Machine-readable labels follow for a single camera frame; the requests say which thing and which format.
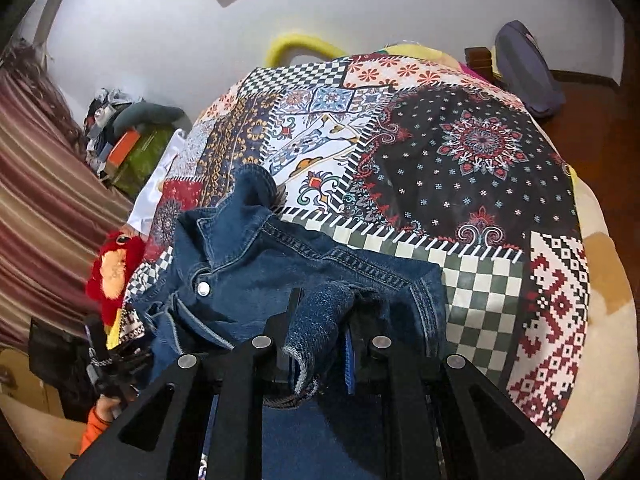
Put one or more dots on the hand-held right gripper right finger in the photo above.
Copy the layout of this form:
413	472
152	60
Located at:
350	365

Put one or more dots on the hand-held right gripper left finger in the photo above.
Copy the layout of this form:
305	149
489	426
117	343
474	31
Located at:
280	330

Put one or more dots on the blue denim jacket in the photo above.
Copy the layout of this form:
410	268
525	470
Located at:
250	270

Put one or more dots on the person's left forearm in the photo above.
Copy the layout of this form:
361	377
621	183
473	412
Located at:
97	427

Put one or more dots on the black box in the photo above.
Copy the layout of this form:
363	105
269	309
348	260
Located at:
55	360

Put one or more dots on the red plush toy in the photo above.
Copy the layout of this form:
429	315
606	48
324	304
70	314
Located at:
112	265

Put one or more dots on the white cloth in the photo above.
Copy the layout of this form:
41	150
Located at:
160	180

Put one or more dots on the striped red gold curtain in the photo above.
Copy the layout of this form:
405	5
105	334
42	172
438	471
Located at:
40	185

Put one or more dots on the green printed bag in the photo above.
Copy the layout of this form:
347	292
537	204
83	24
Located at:
147	160

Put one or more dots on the orange box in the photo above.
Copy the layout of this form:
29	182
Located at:
125	150

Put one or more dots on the patchwork printed blanket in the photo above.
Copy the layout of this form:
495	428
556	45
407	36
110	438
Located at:
475	160

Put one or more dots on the yellow hoop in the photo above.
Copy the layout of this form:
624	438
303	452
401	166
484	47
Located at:
300	42

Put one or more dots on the wooden bedpost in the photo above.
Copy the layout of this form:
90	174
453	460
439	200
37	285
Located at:
479	60

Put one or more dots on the grey backpack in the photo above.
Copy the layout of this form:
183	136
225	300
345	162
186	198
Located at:
530	70

